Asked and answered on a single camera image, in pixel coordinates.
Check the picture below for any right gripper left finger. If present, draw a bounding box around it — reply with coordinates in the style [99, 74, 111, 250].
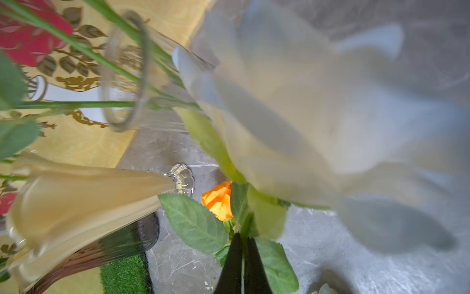
[214, 233, 242, 294]

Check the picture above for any purple ribbed glass vase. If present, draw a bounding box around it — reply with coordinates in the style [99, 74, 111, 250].
[27, 213, 160, 294]

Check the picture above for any cream fluted glass vase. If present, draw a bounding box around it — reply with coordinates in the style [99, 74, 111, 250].
[6, 152, 195, 291]

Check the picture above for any small orange flower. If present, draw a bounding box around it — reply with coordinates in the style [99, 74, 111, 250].
[201, 181, 233, 222]

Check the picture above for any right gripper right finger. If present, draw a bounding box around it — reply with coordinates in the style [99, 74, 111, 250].
[244, 238, 273, 294]

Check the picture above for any clear glass vase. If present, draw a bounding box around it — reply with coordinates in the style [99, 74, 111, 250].
[100, 10, 212, 132]

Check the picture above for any green artificial grass mat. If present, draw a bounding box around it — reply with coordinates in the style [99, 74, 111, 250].
[100, 253, 154, 294]

